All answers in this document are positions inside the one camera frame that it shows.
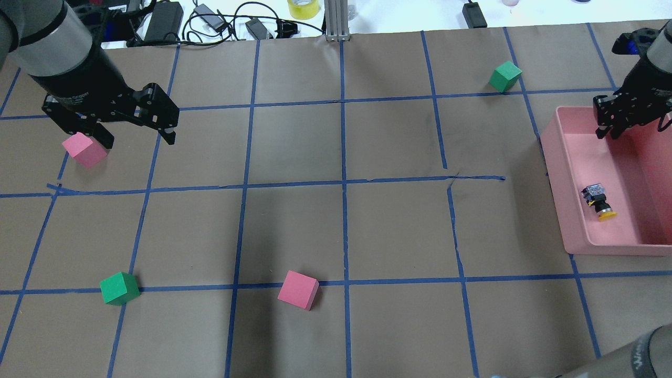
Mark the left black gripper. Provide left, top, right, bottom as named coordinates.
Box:
left=41, top=52, right=180, bottom=150

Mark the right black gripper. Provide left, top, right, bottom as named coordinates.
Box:
left=593, top=84, right=671, bottom=140

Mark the yellow push button switch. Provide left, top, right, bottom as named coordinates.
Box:
left=580, top=183, right=617, bottom=221

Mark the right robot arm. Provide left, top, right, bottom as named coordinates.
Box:
left=593, top=21, right=671, bottom=139

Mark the pink foam cube near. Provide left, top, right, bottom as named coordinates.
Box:
left=61, top=132, right=109, bottom=168

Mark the pink foam cube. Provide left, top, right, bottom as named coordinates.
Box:
left=61, top=132, right=109, bottom=168
left=277, top=270, right=320, bottom=311

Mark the pink plastic bin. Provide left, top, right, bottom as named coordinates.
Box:
left=541, top=106, right=671, bottom=256

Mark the green foam cube near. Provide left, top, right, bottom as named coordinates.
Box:
left=489, top=61, right=523, bottom=93

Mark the green foam cube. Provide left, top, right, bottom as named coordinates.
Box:
left=489, top=61, right=523, bottom=93
left=99, top=272, right=141, bottom=306

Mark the black power adapter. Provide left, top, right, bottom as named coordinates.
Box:
left=142, top=2, right=183, bottom=43

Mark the green foam cube far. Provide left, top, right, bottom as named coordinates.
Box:
left=99, top=272, right=141, bottom=306

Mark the yellow tape roll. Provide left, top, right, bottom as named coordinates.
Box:
left=287, top=0, right=320, bottom=20

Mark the pink foam cube centre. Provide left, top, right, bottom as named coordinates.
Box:
left=277, top=270, right=320, bottom=311

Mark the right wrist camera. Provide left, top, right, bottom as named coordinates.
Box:
left=611, top=28, right=660, bottom=56

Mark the aluminium frame post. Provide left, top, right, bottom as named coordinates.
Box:
left=324, top=0, right=351, bottom=41

